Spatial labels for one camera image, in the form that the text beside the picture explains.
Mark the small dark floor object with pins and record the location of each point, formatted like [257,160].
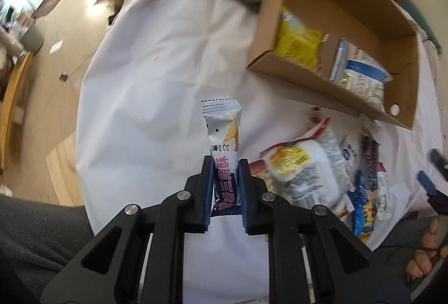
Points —
[63,76]

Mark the white paper sheet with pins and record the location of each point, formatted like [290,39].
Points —
[56,47]

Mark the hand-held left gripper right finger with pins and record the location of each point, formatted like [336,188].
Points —
[244,195]

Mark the white purple snack bar packet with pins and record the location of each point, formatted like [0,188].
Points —
[222,136]

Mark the white printed snack packet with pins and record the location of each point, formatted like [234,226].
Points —
[351,153]

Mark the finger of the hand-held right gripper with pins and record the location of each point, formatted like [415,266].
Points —
[437,160]
[426,181]

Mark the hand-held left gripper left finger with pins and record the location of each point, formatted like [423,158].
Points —
[209,192]

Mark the person's grey trousers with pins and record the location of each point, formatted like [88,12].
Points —
[35,237]

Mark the blue yellow cartoon snack packet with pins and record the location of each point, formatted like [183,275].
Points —
[364,213]

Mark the large white red-edged snack packet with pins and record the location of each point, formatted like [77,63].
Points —
[308,171]

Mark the wooden furniture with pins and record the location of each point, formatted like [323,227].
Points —
[14,94]

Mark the grey trash bin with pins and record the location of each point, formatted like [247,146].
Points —
[32,39]

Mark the blue white snack packet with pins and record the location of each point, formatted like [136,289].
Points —
[360,76]

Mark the person's right hand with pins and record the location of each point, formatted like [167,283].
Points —
[421,262]

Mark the dark brown snack packet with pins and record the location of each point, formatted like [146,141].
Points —
[371,157]

